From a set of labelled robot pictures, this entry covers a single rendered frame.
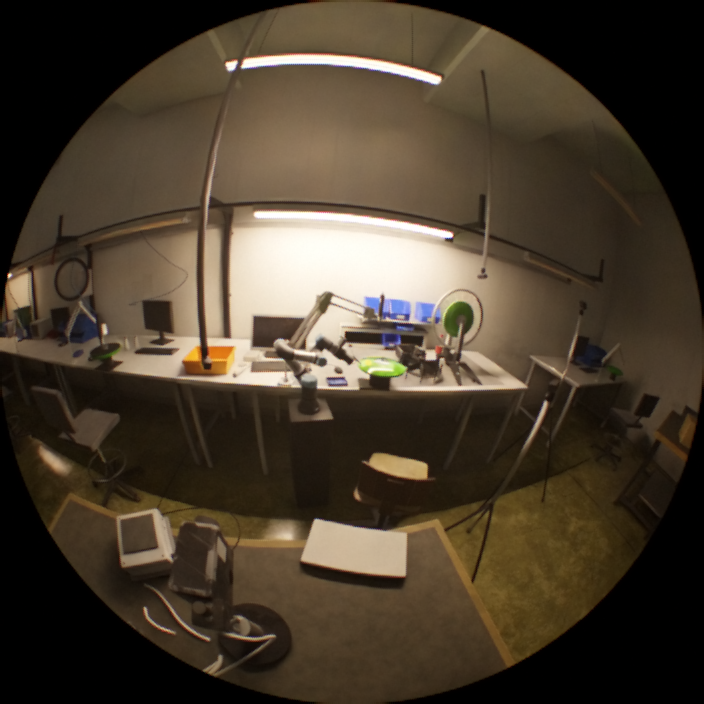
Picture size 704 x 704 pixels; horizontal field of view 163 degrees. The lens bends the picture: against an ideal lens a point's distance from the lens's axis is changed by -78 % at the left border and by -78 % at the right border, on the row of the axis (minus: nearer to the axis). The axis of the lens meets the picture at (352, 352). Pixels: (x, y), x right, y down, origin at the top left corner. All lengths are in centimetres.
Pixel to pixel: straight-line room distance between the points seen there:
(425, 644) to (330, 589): 28
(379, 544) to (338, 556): 12
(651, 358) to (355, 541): 500
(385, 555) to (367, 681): 37
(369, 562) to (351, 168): 266
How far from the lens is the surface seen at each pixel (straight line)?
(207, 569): 43
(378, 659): 70
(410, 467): 153
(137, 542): 80
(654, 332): 517
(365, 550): 74
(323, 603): 71
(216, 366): 178
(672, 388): 508
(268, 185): 253
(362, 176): 252
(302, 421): 139
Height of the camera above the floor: 167
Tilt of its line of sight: 20 degrees down
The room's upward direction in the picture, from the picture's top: 6 degrees clockwise
